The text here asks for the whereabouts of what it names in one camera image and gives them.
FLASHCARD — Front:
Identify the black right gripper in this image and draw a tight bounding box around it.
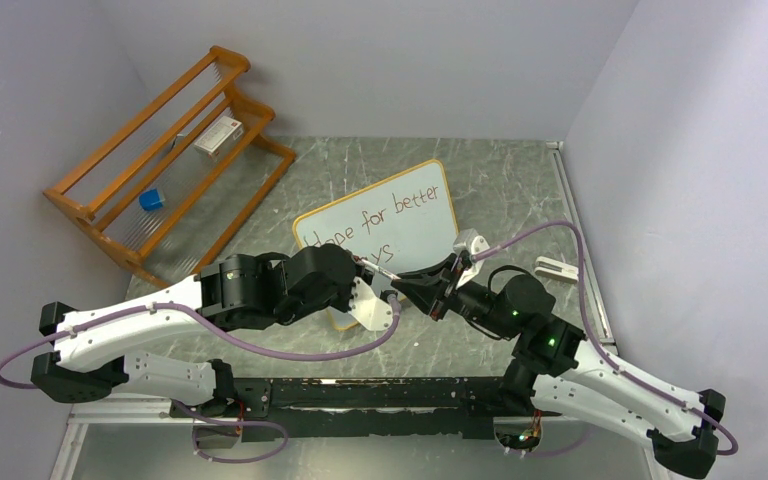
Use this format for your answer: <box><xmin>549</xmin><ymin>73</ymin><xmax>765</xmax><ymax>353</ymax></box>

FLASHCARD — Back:
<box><xmin>392</xmin><ymin>252</ymin><xmax>517</xmax><ymax>340</ymax></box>

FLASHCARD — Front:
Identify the white marker pen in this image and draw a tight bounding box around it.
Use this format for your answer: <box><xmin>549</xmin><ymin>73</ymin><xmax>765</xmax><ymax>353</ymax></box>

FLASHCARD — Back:
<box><xmin>363</xmin><ymin>260</ymin><xmax>400</xmax><ymax>280</ymax></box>

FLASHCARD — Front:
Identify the yellow framed whiteboard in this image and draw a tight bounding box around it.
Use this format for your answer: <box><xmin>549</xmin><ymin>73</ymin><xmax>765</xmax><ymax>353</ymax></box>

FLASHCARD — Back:
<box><xmin>291</xmin><ymin>158</ymin><xmax>460</xmax><ymax>332</ymax></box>

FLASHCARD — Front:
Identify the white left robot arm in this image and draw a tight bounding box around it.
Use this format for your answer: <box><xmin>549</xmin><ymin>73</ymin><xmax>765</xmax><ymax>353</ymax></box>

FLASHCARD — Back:
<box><xmin>30</xmin><ymin>244</ymin><xmax>390</xmax><ymax>416</ymax></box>

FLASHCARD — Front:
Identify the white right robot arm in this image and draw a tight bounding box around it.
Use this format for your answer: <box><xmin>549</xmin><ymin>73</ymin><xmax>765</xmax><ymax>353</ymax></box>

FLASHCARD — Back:
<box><xmin>392</xmin><ymin>256</ymin><xmax>726</xmax><ymax>479</ymax></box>

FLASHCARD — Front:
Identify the white whiteboard eraser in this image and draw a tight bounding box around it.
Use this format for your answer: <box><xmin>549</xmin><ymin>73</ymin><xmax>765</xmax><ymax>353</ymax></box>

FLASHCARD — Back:
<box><xmin>534</xmin><ymin>256</ymin><xmax>580</xmax><ymax>285</ymax></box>

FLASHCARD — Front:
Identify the grey cardboard box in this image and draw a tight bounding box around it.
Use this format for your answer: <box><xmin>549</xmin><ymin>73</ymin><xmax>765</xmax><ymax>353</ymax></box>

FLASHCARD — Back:
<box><xmin>193</xmin><ymin>115</ymin><xmax>244</xmax><ymax>161</ymax></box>

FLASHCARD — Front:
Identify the orange wooden rack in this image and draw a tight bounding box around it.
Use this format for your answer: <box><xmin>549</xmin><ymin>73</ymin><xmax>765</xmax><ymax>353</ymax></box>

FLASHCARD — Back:
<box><xmin>44</xmin><ymin>46</ymin><xmax>297</xmax><ymax>286</ymax></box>

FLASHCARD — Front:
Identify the blue cube block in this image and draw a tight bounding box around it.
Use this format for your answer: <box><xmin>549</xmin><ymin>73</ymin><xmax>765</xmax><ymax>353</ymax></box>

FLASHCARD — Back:
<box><xmin>138</xmin><ymin>188</ymin><xmax>166</xmax><ymax>212</ymax></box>

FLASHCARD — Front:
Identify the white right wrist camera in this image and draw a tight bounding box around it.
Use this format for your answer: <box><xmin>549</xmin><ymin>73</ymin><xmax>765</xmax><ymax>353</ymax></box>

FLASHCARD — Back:
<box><xmin>453</xmin><ymin>228</ymin><xmax>490</xmax><ymax>289</ymax></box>

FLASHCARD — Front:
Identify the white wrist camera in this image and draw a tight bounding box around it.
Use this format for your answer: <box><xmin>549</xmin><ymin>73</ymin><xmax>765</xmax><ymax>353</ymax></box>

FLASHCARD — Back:
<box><xmin>453</xmin><ymin>228</ymin><xmax>490</xmax><ymax>289</ymax></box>
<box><xmin>348</xmin><ymin>277</ymin><xmax>393</xmax><ymax>332</ymax></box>

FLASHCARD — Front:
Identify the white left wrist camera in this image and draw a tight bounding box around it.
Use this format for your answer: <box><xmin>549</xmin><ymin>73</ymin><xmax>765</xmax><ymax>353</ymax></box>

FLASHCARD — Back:
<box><xmin>348</xmin><ymin>277</ymin><xmax>393</xmax><ymax>332</ymax></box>

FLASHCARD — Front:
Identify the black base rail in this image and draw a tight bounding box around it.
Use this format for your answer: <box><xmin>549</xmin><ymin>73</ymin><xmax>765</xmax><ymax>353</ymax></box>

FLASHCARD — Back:
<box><xmin>197</xmin><ymin>376</ymin><xmax>534</xmax><ymax>440</ymax></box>

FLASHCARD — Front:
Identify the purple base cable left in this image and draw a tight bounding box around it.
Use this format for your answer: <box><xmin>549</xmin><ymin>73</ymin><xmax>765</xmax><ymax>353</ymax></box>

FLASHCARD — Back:
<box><xmin>171</xmin><ymin>400</ymin><xmax>291</xmax><ymax>466</ymax></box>

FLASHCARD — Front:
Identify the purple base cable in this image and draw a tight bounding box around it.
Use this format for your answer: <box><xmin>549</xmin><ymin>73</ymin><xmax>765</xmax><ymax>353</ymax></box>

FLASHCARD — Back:
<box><xmin>503</xmin><ymin>430</ymin><xmax>591</xmax><ymax>460</ymax></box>
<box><xmin>171</xmin><ymin>400</ymin><xmax>291</xmax><ymax>466</ymax></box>

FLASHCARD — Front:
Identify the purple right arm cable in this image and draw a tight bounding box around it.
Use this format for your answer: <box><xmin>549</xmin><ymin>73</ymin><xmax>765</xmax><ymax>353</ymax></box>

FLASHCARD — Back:
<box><xmin>470</xmin><ymin>220</ymin><xmax>740</xmax><ymax>457</ymax></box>

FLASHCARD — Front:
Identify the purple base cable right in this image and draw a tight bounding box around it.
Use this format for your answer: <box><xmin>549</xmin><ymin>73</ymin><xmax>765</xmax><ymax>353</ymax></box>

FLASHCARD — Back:
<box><xmin>503</xmin><ymin>430</ymin><xmax>591</xmax><ymax>460</ymax></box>

